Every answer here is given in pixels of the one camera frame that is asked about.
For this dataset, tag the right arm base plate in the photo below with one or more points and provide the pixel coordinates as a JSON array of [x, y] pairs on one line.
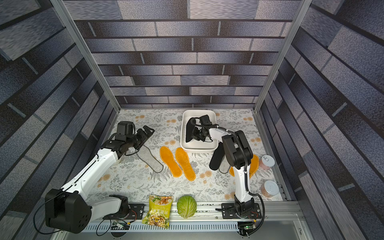
[[230, 212]]

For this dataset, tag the grey felt insole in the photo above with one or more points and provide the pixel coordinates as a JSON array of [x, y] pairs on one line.
[[224, 166], [147, 157]]

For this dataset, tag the floral table cloth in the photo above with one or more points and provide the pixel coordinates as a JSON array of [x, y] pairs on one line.
[[133, 178]]

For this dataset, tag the white plastic storage box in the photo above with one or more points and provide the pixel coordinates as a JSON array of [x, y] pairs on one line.
[[195, 146]]

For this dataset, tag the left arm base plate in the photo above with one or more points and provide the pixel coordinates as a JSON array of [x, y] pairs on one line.
[[128, 212]]

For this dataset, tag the green yellow snack bag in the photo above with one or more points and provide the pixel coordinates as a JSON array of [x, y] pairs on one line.
[[159, 211]]

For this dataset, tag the orange insole far right outer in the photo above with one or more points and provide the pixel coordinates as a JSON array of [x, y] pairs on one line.
[[253, 168]]

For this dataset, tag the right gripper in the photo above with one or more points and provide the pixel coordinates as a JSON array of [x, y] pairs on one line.
[[199, 130]]

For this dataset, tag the orange insole centre left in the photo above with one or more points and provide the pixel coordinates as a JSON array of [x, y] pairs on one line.
[[168, 158]]

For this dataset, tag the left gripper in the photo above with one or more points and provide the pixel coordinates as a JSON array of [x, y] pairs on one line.
[[147, 129]]

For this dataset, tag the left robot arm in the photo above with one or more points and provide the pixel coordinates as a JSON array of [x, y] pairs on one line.
[[67, 209]]

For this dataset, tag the orange insole centre right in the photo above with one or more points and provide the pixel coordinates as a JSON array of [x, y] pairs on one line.
[[183, 160]]

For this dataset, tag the orange insole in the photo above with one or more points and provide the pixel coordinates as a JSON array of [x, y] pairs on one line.
[[168, 158], [183, 160], [253, 168]]

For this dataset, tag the green cabbage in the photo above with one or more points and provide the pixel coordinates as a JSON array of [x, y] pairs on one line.
[[186, 206]]

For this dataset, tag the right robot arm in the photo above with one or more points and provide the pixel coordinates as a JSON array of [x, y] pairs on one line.
[[234, 147]]

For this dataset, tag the aluminium front rail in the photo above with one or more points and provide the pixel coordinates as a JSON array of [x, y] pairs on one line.
[[281, 221]]

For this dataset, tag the grey felt insole left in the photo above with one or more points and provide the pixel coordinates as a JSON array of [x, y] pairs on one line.
[[147, 157]]

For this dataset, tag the pink can white lid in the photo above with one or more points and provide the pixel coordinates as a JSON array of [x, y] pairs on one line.
[[266, 162]]

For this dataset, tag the grey felt insole right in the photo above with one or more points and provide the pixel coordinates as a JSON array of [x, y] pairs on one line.
[[224, 166]]

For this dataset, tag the black insole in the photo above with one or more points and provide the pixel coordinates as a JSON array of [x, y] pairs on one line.
[[217, 157], [190, 129]]

